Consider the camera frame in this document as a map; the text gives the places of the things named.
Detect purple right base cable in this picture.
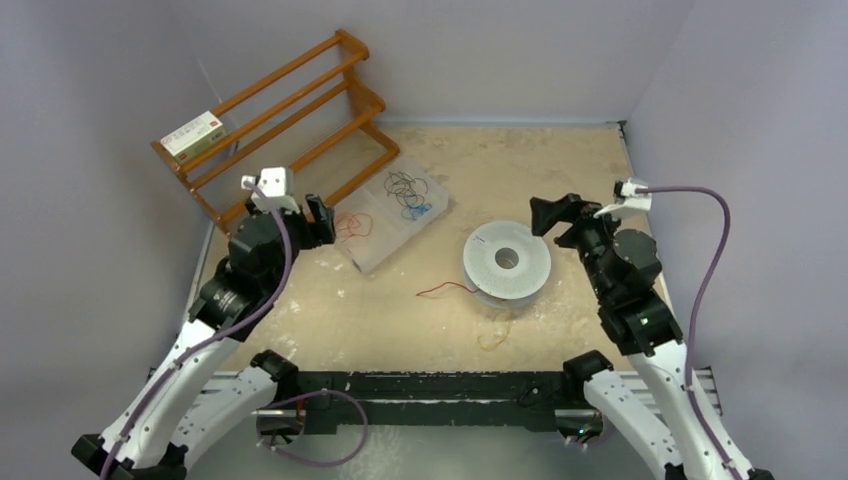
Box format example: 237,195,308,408
564,423,617,453

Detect white cardboard box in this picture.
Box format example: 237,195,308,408
160,111,227,164

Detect clear plastic tray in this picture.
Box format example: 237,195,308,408
334,158,449,273

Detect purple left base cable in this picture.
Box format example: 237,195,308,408
255,388,370,469

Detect yellow cable on table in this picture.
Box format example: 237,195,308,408
476,321,515,352

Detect red cable in tray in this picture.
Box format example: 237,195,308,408
334,211,374,242

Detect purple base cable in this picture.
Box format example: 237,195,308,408
564,423,617,453
255,388,370,469

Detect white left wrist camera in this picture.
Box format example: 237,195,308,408
240,167,301,213

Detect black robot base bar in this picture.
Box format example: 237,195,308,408
250,350,613,435

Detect grey cable spool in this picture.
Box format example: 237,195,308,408
462,220,552,310

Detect black cable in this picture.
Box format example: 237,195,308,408
380,170,432,211

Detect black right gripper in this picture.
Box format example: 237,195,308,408
529,193,633,301

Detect orange wooden rack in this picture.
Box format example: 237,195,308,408
150,29,400,236

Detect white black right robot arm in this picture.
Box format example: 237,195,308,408
530,184,773,479

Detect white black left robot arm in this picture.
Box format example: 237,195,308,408
71,194,335,479

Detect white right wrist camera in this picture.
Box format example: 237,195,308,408
593,177,652,220

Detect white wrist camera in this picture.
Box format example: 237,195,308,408
593,177,652,220
240,167,301,213

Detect red cable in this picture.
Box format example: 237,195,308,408
414,280,480,299
334,211,374,242

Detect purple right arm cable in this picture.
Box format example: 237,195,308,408
635,185,747,480

